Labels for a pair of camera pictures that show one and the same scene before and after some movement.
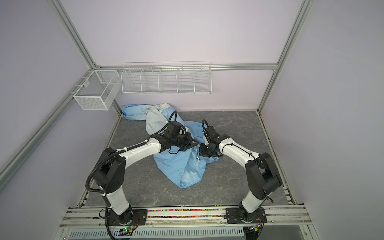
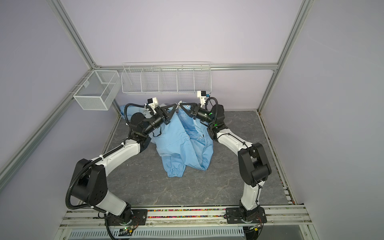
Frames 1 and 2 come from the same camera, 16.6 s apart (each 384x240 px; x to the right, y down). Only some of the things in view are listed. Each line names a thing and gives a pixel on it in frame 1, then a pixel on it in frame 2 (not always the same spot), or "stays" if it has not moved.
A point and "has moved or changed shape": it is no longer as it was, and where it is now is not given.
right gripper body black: (206, 150) -> (203, 115)
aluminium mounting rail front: (279, 216) stays
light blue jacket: (180, 158) has moved or changed shape
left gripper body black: (184, 142) -> (157, 120)
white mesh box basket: (96, 92) stays
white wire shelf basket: (169, 77) stays
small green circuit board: (125, 231) stays
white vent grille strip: (161, 232) stays
